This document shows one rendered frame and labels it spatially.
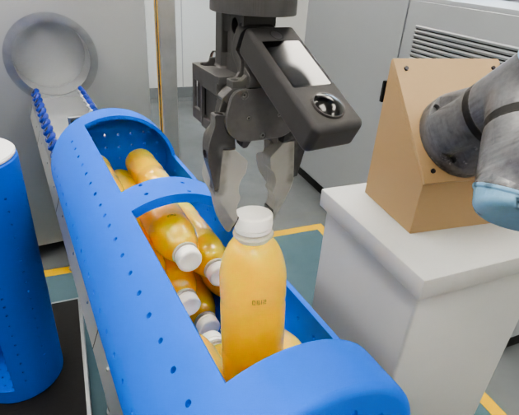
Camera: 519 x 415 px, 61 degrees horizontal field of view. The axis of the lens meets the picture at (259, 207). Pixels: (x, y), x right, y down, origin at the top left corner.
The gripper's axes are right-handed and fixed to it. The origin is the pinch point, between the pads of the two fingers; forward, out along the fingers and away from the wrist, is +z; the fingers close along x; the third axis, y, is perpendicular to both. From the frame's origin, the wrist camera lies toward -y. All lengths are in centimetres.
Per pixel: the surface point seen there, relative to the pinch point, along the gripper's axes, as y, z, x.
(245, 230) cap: -1.4, 0.2, 1.5
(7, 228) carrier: 94, 50, 28
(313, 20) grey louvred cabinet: 244, 13, -176
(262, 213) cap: -0.6, -0.7, -0.7
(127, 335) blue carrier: 6.3, 16.7, 12.3
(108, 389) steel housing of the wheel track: 25, 47, 14
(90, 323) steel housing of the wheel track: 44, 47, 14
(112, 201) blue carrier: 31.3, 12.4, 8.1
